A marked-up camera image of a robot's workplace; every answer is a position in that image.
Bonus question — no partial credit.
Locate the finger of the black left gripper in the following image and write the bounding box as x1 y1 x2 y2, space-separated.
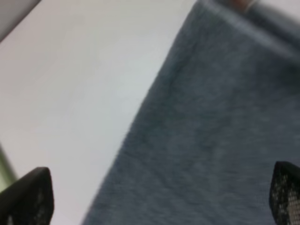
269 161 300 225
0 167 54 225

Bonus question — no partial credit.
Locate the grey towel with orange pattern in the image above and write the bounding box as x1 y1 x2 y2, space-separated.
84 0 300 225

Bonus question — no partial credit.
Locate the green plastic tray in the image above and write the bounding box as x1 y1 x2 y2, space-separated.
0 145 18 192

